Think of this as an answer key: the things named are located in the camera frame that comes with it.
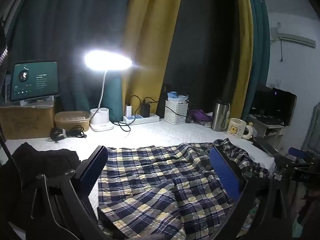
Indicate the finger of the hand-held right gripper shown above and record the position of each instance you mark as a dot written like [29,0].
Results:
[295,171]
[297,152]

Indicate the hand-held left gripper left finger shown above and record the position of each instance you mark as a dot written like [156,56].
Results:
[92,172]

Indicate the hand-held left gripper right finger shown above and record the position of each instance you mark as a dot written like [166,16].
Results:
[225,177]

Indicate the blue plaid pants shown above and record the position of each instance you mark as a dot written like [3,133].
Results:
[155,175]

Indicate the small white shelf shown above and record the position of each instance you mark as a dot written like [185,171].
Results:
[272,131]

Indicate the black flat case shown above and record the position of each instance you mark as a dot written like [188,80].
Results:
[265,146]

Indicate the white bear print mug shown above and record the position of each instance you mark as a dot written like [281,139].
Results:
[236,128]

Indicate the black monitor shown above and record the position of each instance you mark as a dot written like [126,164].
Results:
[275,105]

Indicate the white desk lamp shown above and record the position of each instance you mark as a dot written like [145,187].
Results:
[100,120]

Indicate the brown lidded container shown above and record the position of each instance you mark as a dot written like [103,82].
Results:
[72,121]

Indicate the black cloth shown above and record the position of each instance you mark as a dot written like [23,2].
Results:
[37,160]

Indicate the steel tumbler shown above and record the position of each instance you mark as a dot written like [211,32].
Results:
[220,117]

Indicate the purple cloth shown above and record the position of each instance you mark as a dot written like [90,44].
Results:
[200,116]

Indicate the white textured table cover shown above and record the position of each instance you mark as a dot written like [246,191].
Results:
[175,132]

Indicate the white power strip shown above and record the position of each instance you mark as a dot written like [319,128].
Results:
[140,120]

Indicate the white charger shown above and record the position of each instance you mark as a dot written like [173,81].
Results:
[128,110]

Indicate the white plastic basket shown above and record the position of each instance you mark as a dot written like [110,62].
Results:
[176,113]

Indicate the black charger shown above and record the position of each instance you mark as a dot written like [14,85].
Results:
[145,108]

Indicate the cardboard box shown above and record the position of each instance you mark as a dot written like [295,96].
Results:
[25,120]

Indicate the blue plastic bag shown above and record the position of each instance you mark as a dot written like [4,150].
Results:
[175,96]

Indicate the teal curtain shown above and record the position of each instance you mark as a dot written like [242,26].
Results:
[261,55]
[62,30]

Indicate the tablet with green screen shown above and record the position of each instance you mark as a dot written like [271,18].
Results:
[35,80]

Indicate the yellow curtain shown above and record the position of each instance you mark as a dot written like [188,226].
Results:
[150,42]
[243,55]

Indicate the white air conditioner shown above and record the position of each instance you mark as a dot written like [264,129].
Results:
[295,38]

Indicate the dark window pane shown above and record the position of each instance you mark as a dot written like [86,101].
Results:
[200,42]

